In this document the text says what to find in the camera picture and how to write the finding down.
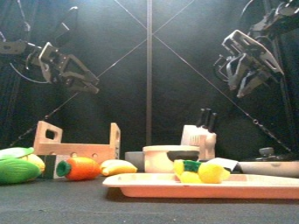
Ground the yellow and green toy fruit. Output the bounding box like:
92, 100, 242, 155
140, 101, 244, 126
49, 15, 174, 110
172, 158, 232, 185

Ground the black knife handle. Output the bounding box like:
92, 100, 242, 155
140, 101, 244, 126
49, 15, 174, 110
202, 108, 212, 130
208, 112, 220, 134
195, 108, 207, 128

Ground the dark pot lid with knob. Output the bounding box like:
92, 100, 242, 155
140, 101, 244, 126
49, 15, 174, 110
248, 146, 299, 162

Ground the white toy knife block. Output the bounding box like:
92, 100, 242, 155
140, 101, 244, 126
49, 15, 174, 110
180, 124, 219, 161

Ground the grey cup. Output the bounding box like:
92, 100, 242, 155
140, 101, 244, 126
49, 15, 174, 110
124, 150, 146, 173

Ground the orange toy fruit green cap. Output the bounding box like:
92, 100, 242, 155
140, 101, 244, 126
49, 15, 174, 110
56, 157, 103, 181

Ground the yellow toy banana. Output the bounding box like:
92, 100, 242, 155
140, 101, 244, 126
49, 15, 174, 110
99, 158, 139, 177

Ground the toy corn with green husk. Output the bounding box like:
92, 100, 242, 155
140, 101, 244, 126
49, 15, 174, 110
0, 146, 47, 186

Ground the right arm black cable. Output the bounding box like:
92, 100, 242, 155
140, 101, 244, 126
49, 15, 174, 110
212, 53, 231, 83

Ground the toy cleaver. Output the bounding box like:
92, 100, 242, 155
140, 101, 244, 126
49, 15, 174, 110
204, 157, 246, 175

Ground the cream toy pot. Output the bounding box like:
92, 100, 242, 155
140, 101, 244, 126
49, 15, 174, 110
142, 144, 202, 174

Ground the pink plastic tray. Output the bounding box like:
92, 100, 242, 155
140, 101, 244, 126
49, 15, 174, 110
101, 172, 299, 200

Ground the wooden toy crate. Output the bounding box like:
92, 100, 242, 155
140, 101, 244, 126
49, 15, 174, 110
32, 120, 121, 165

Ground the diagonal brace wire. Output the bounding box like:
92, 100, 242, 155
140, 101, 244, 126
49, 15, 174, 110
113, 0, 295, 153
9, 0, 196, 148

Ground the vertical metal frame pole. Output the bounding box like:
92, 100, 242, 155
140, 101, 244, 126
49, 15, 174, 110
144, 0, 155, 147

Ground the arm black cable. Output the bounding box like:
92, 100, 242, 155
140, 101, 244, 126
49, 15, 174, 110
8, 55, 52, 86
212, 53, 231, 83

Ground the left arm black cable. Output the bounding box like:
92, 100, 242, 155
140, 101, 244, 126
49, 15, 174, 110
8, 55, 52, 86

